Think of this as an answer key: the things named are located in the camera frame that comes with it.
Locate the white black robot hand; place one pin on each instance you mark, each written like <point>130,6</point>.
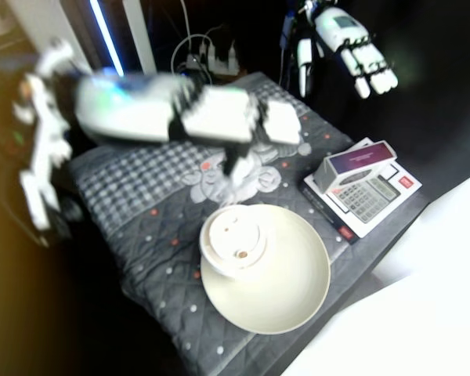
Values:
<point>133,109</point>
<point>344,35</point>

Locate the purple card box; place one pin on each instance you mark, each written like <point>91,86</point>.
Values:
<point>356,160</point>

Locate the white paper cup with lid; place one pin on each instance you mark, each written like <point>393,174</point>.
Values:
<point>233,243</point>

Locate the flat calculator box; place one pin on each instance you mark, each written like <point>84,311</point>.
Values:
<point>372,203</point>

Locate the cream round plate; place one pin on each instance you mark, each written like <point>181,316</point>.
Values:
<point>282,282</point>

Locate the blue light strip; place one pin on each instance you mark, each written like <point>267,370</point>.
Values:
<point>106,39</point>

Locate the white power strip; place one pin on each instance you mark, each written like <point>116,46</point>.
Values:
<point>215,62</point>

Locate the grey quilt with bear print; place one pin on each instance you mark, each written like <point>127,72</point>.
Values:
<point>149,219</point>

